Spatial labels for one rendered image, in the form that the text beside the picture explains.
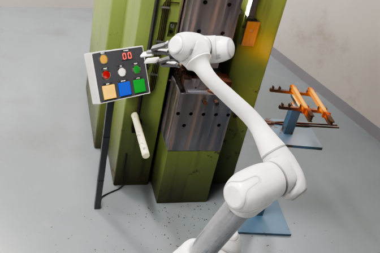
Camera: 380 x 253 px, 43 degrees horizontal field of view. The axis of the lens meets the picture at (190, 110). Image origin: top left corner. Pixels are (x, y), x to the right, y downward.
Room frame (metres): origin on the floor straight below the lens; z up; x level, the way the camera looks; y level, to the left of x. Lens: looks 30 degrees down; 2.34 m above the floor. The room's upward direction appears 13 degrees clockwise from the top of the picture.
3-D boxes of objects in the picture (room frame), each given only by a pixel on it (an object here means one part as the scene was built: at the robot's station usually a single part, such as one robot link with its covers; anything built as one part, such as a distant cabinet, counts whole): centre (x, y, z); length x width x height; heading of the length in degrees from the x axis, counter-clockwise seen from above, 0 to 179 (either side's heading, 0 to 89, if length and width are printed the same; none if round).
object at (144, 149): (2.51, 0.27, 0.62); 0.44 x 0.05 x 0.05; 21
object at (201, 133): (2.94, 0.01, 0.69); 0.56 x 0.38 x 0.45; 21
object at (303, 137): (2.74, -0.65, 0.74); 0.40 x 0.30 x 0.02; 104
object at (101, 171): (2.44, 0.47, 0.54); 0.04 x 0.04 x 1.08; 21
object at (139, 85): (2.42, 0.32, 1.01); 0.07 x 0.05 x 0.07; 136
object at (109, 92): (2.28, 0.45, 1.01); 0.07 x 0.05 x 0.07; 136
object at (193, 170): (2.94, 0.01, 0.23); 0.56 x 0.38 x 0.47; 21
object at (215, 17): (2.93, 0.02, 1.37); 0.42 x 0.39 x 0.40; 21
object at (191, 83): (2.91, 0.06, 0.96); 0.42 x 0.20 x 0.09; 21
